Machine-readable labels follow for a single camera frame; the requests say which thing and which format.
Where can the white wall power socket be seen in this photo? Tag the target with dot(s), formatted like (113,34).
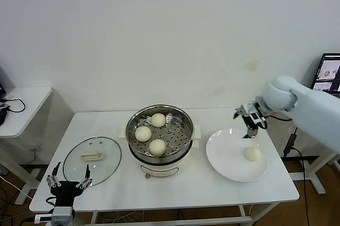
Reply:
(34,148)

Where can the white steamed baozi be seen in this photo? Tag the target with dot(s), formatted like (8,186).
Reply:
(143,133)
(252,154)
(157,147)
(158,120)

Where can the small usb hub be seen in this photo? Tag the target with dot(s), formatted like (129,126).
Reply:
(3,106)

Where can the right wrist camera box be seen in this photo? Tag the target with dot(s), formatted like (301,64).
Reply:
(248,107)

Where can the perforated steel steamer basket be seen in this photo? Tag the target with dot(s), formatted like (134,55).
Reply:
(178,135)

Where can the open black laptop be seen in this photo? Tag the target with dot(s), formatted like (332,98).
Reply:
(2,88)

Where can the white table frame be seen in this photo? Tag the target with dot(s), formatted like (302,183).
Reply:
(199,220)

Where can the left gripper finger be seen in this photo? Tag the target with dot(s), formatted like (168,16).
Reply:
(53,178)
(86,178)

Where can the cream electric cooking pot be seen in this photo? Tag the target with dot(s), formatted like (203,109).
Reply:
(159,169)

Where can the white side table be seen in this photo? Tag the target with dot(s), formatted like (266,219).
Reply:
(26,109)
(318,186)

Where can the open grey laptop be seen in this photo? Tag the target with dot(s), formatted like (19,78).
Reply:
(329,72)

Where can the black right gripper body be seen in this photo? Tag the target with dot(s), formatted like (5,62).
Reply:
(256,116)

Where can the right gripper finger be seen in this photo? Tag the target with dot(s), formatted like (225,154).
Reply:
(239,112)
(251,130)

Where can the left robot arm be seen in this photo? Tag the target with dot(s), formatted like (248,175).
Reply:
(62,215)

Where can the round white plate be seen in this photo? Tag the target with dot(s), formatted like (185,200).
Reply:
(225,162)

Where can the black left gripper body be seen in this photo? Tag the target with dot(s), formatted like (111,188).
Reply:
(65,191)

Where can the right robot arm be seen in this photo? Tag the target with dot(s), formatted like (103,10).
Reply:
(313,109)

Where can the glass pot lid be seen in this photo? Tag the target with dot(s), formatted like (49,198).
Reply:
(79,167)

